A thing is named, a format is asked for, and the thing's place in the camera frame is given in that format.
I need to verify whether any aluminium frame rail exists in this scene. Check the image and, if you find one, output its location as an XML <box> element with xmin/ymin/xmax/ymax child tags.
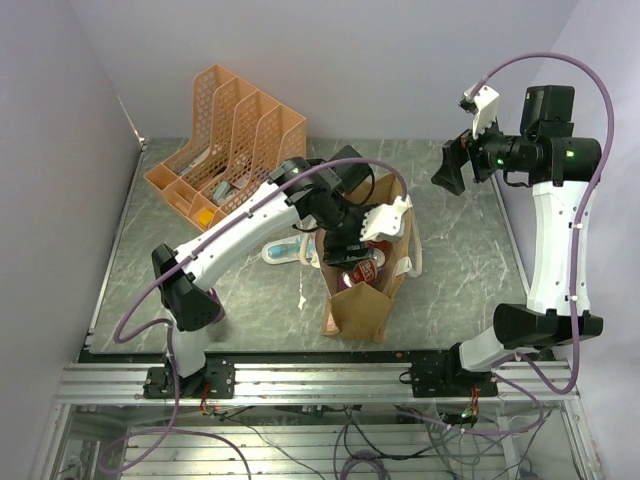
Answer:
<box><xmin>54</xmin><ymin>359</ymin><xmax>581</xmax><ymax>405</ymax></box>

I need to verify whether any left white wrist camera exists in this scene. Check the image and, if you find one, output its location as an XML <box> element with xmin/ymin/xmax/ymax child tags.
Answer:
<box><xmin>359</xmin><ymin>196</ymin><xmax>413</xmax><ymax>243</ymax></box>

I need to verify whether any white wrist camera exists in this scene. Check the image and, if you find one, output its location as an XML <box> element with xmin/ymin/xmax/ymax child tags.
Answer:
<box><xmin>359</xmin><ymin>196</ymin><xmax>413</xmax><ymax>243</ymax></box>
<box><xmin>459</xmin><ymin>86</ymin><xmax>500</xmax><ymax>140</ymax></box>

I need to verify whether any purple cable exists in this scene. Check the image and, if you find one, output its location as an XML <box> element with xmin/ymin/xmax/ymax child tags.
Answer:
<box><xmin>97</xmin><ymin>157</ymin><xmax>409</xmax><ymax>476</ymax></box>
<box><xmin>477</xmin><ymin>51</ymin><xmax>615</xmax><ymax>436</ymax></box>

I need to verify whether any burlap canvas tote bag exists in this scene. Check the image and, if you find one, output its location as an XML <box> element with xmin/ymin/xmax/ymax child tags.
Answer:
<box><xmin>314</xmin><ymin>174</ymin><xmax>422</xmax><ymax>344</ymax></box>

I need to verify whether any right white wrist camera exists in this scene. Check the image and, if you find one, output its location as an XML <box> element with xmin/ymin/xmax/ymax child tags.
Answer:
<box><xmin>459</xmin><ymin>86</ymin><xmax>500</xmax><ymax>140</ymax></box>

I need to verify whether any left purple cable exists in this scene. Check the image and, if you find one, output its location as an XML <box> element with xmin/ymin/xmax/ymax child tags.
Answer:
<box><xmin>97</xmin><ymin>157</ymin><xmax>409</xmax><ymax>476</ymax></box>

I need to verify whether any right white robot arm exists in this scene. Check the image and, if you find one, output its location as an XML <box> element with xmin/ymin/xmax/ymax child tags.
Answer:
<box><xmin>432</xmin><ymin>85</ymin><xmax>604</xmax><ymax>396</ymax></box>

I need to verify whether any blue correction tape package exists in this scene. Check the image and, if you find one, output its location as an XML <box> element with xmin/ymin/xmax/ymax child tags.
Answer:
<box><xmin>261</xmin><ymin>234</ymin><xmax>318</xmax><ymax>265</ymax></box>

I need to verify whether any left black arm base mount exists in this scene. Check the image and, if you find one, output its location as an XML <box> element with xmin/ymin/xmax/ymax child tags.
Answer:
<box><xmin>142</xmin><ymin>361</ymin><xmax>236</xmax><ymax>400</ymax></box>

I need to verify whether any orange plastic file organizer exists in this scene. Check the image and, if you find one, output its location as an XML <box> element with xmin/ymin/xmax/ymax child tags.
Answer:
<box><xmin>145</xmin><ymin>65</ymin><xmax>307</xmax><ymax>232</ymax></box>

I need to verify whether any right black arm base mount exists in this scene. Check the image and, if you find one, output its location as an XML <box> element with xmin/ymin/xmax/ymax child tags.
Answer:
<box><xmin>398</xmin><ymin>342</ymin><xmax>498</xmax><ymax>398</ymax></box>

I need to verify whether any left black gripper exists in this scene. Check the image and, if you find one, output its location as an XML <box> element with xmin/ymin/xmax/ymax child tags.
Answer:
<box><xmin>318</xmin><ymin>195</ymin><xmax>385</xmax><ymax>276</ymax></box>

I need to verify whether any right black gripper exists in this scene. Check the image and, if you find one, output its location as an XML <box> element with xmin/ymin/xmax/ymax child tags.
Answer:
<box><xmin>431</xmin><ymin>107</ymin><xmax>534</xmax><ymax>195</ymax></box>

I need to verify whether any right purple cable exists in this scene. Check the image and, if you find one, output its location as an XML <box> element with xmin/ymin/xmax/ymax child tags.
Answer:
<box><xmin>477</xmin><ymin>51</ymin><xmax>615</xmax><ymax>436</ymax></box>

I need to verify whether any red cola can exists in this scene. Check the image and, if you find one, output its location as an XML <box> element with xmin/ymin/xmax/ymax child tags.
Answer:
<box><xmin>342</xmin><ymin>259</ymin><xmax>379</xmax><ymax>288</ymax></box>

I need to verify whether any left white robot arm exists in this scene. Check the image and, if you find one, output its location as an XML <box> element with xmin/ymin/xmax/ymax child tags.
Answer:
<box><xmin>151</xmin><ymin>146</ymin><xmax>374</xmax><ymax>397</ymax></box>

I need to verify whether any purple fanta can front left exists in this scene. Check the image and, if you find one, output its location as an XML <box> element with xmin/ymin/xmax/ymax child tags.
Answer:
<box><xmin>210</xmin><ymin>288</ymin><xmax>226</xmax><ymax>324</ymax></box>

